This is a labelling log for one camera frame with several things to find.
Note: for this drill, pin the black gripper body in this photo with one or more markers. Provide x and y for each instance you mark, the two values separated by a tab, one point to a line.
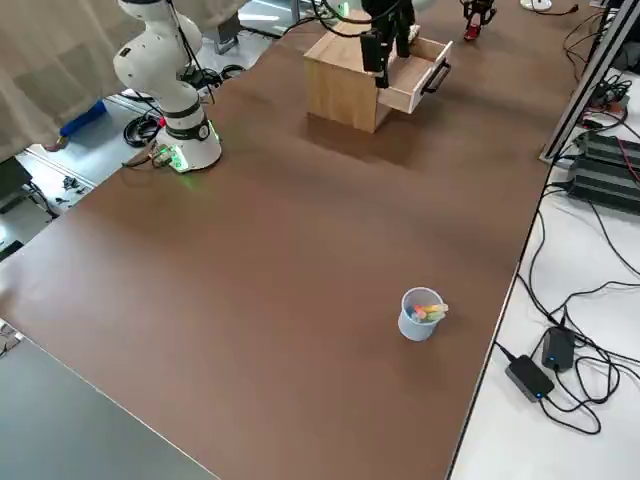
385	12

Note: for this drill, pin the wooden cabinet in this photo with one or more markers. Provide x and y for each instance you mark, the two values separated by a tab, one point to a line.
340	85

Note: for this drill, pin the black power supply box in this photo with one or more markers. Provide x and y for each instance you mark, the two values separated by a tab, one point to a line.
610	147
605	187

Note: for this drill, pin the orange highlighter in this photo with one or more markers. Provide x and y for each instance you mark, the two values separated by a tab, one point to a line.
422	310

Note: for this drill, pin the yellow highlighter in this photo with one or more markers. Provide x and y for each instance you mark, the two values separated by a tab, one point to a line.
437	309

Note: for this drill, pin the translucent pale blue pen cup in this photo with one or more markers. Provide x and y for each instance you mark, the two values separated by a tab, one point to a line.
415	330

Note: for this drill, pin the blue plastic tool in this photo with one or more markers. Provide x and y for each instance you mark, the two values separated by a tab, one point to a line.
85	117

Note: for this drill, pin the beige curtain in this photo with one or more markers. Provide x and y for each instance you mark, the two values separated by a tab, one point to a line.
50	60

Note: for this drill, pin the black power adapter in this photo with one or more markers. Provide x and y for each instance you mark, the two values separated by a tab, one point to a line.
557	347

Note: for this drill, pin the dark grey power adapter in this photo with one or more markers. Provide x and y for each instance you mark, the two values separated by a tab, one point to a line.
530	377

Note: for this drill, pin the aluminium frame post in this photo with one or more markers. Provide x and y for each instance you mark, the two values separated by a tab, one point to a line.
581	95

